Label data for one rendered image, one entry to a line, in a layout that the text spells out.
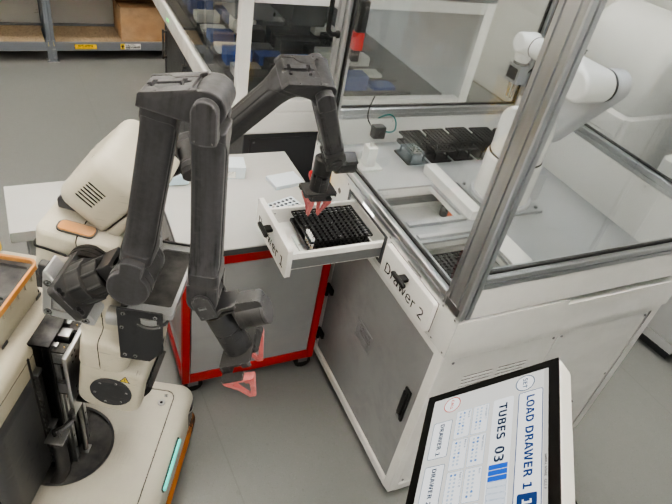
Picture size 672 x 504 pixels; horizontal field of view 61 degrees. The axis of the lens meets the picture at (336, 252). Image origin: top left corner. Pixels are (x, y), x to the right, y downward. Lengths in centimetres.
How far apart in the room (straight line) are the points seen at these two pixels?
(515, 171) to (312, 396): 149
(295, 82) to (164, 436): 127
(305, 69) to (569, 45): 52
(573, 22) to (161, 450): 164
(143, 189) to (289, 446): 157
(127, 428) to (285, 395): 72
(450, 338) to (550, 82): 73
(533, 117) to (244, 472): 161
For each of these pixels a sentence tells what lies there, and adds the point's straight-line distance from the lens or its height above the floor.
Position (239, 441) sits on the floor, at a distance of 236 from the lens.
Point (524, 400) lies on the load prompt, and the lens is 118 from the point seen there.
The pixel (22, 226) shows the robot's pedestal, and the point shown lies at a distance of 208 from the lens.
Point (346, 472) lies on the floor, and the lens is 234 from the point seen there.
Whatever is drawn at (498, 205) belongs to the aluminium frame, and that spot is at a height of 131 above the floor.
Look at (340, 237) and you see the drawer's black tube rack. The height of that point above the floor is 90.
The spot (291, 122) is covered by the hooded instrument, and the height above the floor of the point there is 85.
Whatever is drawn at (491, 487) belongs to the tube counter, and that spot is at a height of 110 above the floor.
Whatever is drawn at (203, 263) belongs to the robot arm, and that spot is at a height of 130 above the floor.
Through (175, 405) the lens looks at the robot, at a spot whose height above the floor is 28.
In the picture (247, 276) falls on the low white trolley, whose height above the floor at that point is 61.
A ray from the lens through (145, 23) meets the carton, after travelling 544.
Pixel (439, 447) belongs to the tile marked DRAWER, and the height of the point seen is 101.
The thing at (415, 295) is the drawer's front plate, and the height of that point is 89.
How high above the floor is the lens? 196
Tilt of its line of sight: 37 degrees down
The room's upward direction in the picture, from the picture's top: 12 degrees clockwise
